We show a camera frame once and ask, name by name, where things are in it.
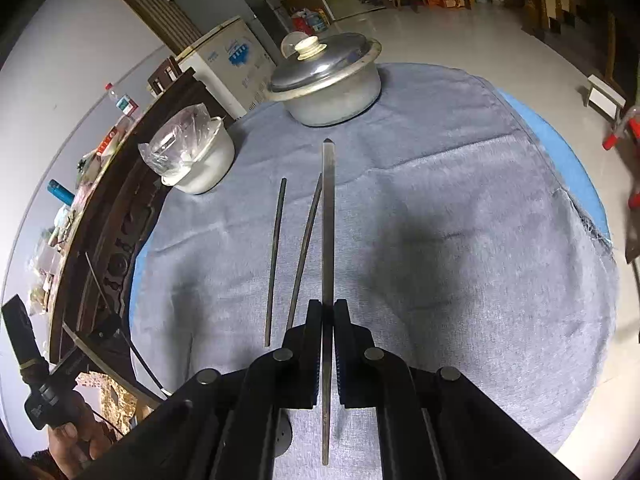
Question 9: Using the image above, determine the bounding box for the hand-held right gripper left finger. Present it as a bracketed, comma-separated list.
[82, 299, 326, 480]

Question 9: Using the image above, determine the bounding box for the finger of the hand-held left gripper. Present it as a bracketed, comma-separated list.
[47, 312, 125, 386]

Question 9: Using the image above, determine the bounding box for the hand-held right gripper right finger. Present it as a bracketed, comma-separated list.
[334, 299, 581, 480]

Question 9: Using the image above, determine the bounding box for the metal file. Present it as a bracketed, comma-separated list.
[320, 138, 337, 466]

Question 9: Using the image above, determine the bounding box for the person's left hand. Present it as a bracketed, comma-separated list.
[47, 410, 121, 480]

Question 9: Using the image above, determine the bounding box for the brown patterned cloth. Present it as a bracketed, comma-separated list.
[75, 372, 151, 436]

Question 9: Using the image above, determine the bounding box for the carved dark wooden sideboard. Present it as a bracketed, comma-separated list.
[47, 67, 236, 376]

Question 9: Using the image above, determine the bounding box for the grey tablecloth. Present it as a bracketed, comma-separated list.
[129, 62, 621, 466]

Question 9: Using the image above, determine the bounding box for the blue thermos flask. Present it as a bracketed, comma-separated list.
[47, 179, 76, 206]

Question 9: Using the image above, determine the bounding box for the red and white bowl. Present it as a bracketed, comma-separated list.
[95, 127, 126, 158]

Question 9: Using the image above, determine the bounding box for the white pot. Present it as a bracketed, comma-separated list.
[159, 116, 236, 195]

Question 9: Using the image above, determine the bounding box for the clear plastic bag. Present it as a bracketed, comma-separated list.
[137, 103, 217, 178]

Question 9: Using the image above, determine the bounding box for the clear water bottle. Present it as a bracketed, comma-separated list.
[104, 82, 141, 121]

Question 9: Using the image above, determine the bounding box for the aluminium pot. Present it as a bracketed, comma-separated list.
[280, 62, 382, 127]

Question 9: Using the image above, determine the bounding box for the dark wooden chair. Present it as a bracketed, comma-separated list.
[147, 56, 183, 97]

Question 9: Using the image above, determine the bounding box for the aluminium pot lid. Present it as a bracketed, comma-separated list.
[266, 32, 383, 103]

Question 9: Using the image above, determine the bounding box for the blue table cover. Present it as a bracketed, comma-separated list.
[129, 87, 612, 311]

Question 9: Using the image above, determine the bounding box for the white chest freezer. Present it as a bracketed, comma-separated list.
[175, 16, 278, 116]

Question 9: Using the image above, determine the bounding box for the translucent round plastic lid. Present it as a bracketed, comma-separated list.
[280, 31, 307, 59]

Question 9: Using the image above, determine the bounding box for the blue water jug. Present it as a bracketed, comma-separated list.
[305, 7, 331, 31]

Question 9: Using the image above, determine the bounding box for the grey refrigerator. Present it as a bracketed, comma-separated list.
[165, 0, 281, 41]

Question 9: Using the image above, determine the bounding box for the small white stool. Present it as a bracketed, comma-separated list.
[582, 74, 627, 121]

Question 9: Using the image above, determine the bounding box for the black cable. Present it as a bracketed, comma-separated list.
[120, 332, 168, 401]

